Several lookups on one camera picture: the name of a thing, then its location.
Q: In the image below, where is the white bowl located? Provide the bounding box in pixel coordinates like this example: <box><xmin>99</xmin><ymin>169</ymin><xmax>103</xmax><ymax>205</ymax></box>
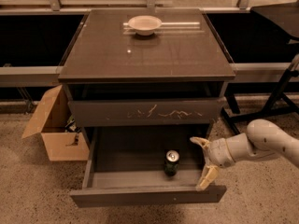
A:
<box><xmin>128</xmin><ymin>16</ymin><xmax>162</xmax><ymax>35</ymax></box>

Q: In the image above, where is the green soda can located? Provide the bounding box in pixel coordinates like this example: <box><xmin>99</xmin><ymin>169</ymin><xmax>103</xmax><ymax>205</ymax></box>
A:
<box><xmin>164</xmin><ymin>150</ymin><xmax>179</xmax><ymax>176</ymax></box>

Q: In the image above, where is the open cardboard box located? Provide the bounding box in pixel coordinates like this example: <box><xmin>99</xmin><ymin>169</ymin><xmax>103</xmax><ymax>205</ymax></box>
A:
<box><xmin>22</xmin><ymin>86</ymin><xmax>89</xmax><ymax>161</ymax></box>

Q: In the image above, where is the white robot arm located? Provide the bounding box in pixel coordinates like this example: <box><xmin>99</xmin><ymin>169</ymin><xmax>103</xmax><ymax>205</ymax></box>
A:
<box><xmin>190</xmin><ymin>119</ymin><xmax>299</xmax><ymax>191</ymax></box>

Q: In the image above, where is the scratched top drawer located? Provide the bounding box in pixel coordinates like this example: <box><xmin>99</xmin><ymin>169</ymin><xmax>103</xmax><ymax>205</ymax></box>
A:
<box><xmin>68</xmin><ymin>98</ymin><xmax>224</xmax><ymax>127</ymax></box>

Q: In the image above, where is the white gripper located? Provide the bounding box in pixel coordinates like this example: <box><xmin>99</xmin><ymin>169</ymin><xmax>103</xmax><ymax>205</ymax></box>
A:
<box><xmin>190</xmin><ymin>136</ymin><xmax>235</xmax><ymax>191</ymax></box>

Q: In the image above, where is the open middle drawer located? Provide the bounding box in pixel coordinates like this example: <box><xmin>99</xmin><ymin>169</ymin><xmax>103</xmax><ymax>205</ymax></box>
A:
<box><xmin>70</xmin><ymin>124</ymin><xmax>226</xmax><ymax>207</ymax></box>

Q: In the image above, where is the dark grey drawer cabinet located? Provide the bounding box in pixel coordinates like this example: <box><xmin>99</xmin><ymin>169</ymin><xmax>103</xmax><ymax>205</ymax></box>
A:
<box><xmin>59</xmin><ymin>9</ymin><xmax>235</xmax><ymax>140</ymax></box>

